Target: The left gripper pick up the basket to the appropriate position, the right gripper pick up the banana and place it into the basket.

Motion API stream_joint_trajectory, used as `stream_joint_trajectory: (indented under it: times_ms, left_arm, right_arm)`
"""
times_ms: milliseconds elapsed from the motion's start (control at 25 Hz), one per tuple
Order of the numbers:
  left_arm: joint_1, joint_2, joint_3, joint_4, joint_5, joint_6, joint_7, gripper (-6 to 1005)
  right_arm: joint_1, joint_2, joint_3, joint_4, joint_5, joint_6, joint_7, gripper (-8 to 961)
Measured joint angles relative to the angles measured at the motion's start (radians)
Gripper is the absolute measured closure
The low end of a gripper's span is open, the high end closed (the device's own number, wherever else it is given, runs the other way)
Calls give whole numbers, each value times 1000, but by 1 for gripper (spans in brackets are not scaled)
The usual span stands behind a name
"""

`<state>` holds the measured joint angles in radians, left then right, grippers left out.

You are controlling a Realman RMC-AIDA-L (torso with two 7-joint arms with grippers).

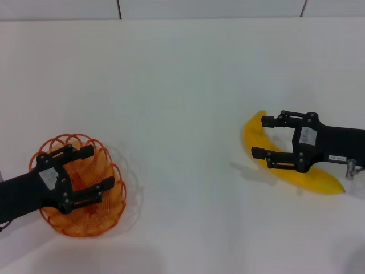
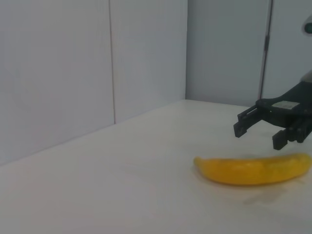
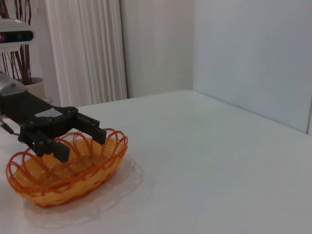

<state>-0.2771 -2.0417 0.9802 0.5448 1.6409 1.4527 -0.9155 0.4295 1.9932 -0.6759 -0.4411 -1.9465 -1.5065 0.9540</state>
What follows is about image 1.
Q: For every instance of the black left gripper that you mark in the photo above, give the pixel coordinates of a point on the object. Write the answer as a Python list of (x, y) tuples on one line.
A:
[(25, 191)]

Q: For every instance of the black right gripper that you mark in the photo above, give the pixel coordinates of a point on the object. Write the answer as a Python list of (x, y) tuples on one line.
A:
[(333, 145)]

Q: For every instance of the yellow banana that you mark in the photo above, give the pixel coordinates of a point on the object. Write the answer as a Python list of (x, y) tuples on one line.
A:
[(256, 137)]

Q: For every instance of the orange woven plastic basket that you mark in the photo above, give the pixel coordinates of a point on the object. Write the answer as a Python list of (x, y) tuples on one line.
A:
[(85, 222)]

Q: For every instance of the silver metal connector plug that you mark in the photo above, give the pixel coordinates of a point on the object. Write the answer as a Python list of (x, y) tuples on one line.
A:
[(351, 168)]

